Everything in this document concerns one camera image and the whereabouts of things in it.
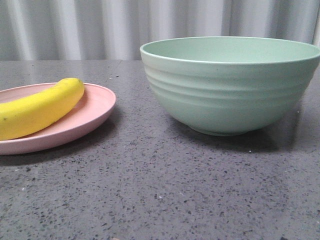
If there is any green ribbed bowl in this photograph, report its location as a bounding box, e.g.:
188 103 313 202
140 36 320 136

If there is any pink plate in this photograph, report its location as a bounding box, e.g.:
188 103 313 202
0 83 116 155

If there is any white curtain backdrop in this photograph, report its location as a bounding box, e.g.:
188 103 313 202
0 0 320 61

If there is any yellow banana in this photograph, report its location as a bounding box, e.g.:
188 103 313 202
0 78 85 141

